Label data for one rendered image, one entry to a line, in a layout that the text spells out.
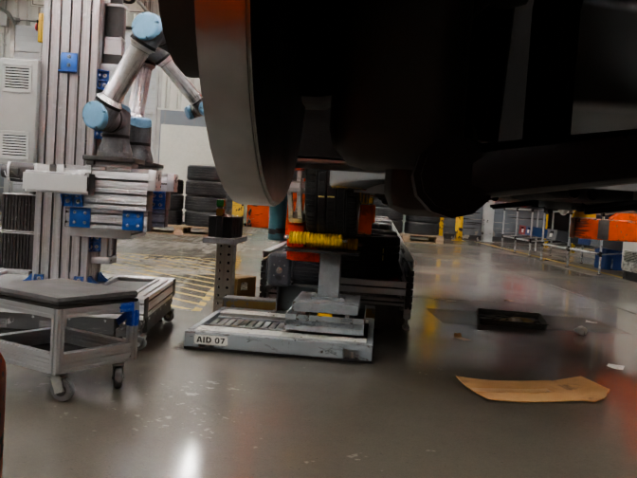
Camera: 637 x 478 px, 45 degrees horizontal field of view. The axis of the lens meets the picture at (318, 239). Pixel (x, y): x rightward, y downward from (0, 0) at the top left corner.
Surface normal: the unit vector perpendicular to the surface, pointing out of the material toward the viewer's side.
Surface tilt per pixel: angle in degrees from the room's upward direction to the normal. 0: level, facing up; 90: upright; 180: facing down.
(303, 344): 90
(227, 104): 131
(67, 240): 90
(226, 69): 122
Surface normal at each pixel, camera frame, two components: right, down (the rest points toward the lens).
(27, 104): 0.03, 0.05
